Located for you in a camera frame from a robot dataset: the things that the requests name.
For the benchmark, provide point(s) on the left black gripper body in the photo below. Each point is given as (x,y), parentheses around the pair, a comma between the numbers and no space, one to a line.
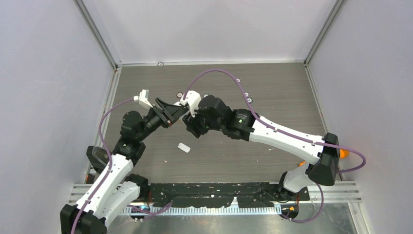
(156,119)

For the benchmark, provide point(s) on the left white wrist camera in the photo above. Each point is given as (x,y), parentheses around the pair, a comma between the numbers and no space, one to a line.
(142,99)

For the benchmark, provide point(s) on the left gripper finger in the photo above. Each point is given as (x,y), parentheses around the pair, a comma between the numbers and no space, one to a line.
(171,120)
(170,109)

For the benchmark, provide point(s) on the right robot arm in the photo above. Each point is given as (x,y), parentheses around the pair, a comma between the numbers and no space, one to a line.
(319,152)

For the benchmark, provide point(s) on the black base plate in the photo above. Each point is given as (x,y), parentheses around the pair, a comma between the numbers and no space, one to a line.
(218,195)

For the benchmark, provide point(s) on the aluminium rail frame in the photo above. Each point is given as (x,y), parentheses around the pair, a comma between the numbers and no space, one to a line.
(341,192)

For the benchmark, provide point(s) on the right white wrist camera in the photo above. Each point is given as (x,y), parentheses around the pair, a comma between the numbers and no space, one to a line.
(192,100)

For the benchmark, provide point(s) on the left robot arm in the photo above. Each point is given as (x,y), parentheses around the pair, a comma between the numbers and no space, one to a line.
(116,187)

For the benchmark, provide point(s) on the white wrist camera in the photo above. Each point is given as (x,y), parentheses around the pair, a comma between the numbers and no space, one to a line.
(192,100)
(142,99)

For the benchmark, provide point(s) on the white battery cover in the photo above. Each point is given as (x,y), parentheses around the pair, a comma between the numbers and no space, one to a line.
(184,147)

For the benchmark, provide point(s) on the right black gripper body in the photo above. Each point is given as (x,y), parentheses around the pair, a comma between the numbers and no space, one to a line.
(199,125)

